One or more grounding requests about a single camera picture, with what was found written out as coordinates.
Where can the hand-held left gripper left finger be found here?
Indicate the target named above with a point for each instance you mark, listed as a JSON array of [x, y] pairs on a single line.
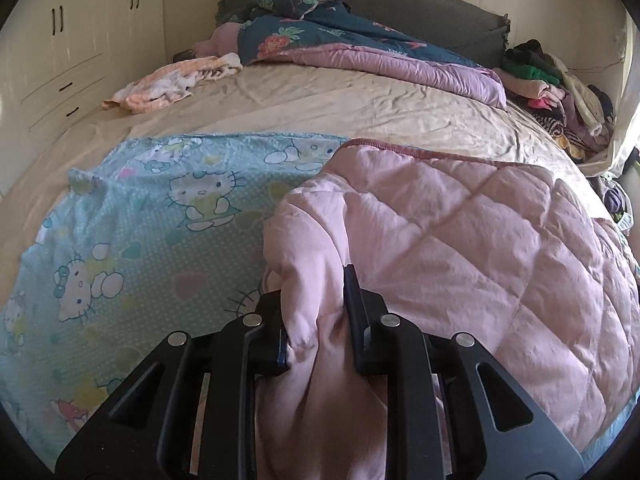
[[272, 330]]

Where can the pile of mixed clothes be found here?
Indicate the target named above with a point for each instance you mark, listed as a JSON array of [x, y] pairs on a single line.
[[550, 90]]

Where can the pink quilted jacket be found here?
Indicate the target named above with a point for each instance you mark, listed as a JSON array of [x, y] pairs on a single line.
[[450, 240]]

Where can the dark floral quilt pink lining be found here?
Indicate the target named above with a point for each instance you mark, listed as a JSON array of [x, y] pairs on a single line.
[[350, 35]]

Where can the bed with beige sheet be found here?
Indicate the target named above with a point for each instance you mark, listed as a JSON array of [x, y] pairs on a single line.
[[350, 105]]

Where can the grey padded headboard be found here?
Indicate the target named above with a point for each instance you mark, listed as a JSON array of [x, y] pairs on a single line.
[[425, 15]]

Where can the white plastic bag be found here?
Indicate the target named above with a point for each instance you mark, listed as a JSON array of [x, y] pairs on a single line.
[[622, 120]]

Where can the pink pillow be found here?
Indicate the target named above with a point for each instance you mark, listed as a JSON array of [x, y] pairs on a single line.
[[225, 40]]

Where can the light blue cartoon cat blanket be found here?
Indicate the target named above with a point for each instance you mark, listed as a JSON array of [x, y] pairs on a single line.
[[150, 240]]

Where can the cream wardrobe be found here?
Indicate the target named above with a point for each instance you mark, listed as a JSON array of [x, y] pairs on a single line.
[[75, 50]]

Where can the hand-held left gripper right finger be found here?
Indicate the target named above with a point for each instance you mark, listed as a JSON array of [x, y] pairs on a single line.
[[357, 330]]

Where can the peach floral cloth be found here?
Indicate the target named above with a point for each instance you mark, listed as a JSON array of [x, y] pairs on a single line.
[[165, 82]]

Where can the woven bag with purple cloth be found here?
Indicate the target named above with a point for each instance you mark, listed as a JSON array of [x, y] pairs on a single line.
[[617, 200]]

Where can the small black flat object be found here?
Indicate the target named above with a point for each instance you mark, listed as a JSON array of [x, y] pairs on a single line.
[[182, 56]]

